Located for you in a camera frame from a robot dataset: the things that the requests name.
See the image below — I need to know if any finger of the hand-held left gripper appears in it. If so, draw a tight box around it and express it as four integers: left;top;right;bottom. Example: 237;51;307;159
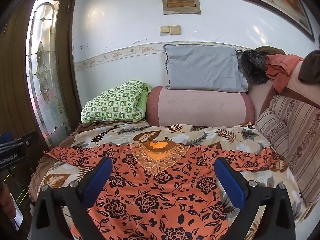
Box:
0;131;34;153

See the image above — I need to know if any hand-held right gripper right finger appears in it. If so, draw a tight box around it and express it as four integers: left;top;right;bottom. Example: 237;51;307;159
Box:
214;156;297;240

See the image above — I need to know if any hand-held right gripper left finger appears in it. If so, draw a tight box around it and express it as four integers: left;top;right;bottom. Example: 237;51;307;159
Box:
29;156;113;240

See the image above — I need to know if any orange floral garment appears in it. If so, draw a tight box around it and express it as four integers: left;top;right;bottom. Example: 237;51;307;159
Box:
44;140;283;240

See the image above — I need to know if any brown frilled bed cover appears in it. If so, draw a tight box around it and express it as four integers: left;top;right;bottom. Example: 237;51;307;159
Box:
27;124;100;205

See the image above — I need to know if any leaf-print fleece blanket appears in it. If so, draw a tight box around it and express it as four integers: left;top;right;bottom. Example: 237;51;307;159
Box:
32;122;308;240

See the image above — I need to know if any dark wooden door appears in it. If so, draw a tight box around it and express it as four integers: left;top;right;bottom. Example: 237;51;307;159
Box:
0;0;83;155

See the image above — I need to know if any small striped cushion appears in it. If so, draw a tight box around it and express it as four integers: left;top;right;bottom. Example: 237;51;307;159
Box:
254;108;290;160

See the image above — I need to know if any stained glass door panel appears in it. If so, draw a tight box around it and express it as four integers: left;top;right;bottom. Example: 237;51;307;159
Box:
25;0;72;142

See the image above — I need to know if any green checkered pillow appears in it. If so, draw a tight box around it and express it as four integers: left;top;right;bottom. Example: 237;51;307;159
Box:
80;80;152;123

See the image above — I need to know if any large striped cushion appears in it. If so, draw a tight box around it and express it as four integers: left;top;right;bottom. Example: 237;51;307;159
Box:
269;95;320;205

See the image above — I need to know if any dark furry cloth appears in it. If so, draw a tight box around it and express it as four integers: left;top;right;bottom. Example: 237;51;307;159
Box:
237;49;270;85

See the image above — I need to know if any grey pillow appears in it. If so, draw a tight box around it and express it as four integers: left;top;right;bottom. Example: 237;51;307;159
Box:
163;44;248;93

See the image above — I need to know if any orange towel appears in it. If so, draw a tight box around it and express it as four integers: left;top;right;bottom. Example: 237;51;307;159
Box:
265;54;304;94

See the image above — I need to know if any olive brown cloth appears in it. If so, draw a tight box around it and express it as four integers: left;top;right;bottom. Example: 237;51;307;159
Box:
255;45;285;55

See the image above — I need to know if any dark brown cloth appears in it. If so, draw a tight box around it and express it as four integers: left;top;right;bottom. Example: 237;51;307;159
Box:
299;50;320;83

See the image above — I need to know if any framed wall plaque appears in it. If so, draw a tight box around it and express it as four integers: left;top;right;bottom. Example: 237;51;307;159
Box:
162;0;202;15

